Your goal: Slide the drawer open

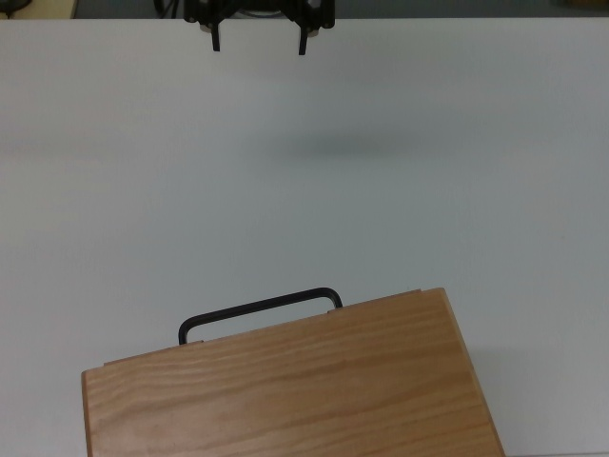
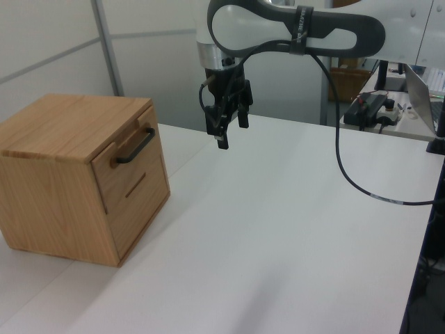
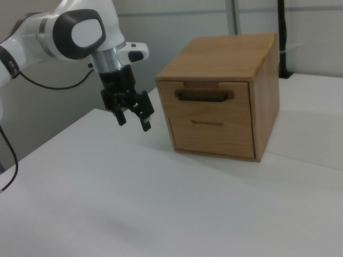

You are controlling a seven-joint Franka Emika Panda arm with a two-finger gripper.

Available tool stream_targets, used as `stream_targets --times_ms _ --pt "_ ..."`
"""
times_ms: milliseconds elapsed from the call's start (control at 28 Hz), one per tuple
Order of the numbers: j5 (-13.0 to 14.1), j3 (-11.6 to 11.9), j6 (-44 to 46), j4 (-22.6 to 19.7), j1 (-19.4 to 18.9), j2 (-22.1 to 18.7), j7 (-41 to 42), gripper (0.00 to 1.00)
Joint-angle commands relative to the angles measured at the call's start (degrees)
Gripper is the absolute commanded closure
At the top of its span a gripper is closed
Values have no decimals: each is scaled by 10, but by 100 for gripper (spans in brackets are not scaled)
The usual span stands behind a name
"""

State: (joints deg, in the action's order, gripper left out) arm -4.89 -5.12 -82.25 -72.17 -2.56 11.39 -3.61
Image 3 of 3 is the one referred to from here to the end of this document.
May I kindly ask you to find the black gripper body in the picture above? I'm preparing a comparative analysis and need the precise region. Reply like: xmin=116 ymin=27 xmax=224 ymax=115
xmin=98 ymin=65 xmax=137 ymax=111

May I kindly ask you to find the black metal drawer handle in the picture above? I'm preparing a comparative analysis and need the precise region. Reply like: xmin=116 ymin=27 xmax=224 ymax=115
xmin=174 ymin=89 xmax=235 ymax=103

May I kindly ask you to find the wooden drawer with black handle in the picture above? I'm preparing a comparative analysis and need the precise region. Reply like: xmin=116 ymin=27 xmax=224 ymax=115
xmin=156 ymin=80 xmax=255 ymax=126

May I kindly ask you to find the wooden drawer with slot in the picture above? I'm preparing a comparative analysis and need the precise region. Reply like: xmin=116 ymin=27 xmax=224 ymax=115
xmin=168 ymin=117 xmax=257 ymax=159

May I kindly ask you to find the wooden two-drawer cabinet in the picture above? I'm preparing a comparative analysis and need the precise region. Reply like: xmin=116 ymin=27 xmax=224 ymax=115
xmin=155 ymin=32 xmax=281 ymax=163

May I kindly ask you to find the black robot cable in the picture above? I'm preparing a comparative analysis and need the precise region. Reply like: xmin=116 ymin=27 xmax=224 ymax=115
xmin=0 ymin=66 xmax=94 ymax=192

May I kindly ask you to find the grey partition post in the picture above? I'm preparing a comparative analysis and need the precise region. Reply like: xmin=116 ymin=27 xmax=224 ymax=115
xmin=227 ymin=0 xmax=242 ymax=35

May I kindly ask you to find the white cable tie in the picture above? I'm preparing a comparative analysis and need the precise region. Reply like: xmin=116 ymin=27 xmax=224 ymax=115
xmin=279 ymin=42 xmax=305 ymax=54

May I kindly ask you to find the black mount pole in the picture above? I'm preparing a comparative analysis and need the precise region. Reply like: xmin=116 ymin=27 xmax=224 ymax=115
xmin=277 ymin=0 xmax=293 ymax=80

